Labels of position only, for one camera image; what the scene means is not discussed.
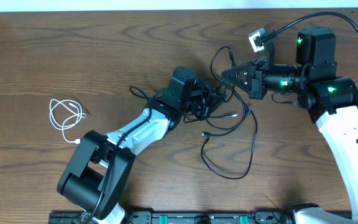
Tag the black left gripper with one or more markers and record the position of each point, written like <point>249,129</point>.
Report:
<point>207,104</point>

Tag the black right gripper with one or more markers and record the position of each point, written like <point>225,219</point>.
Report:
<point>257,90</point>

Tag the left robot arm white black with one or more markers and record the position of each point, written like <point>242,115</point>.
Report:
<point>97,172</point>

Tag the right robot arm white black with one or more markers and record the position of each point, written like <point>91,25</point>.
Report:
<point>332,105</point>

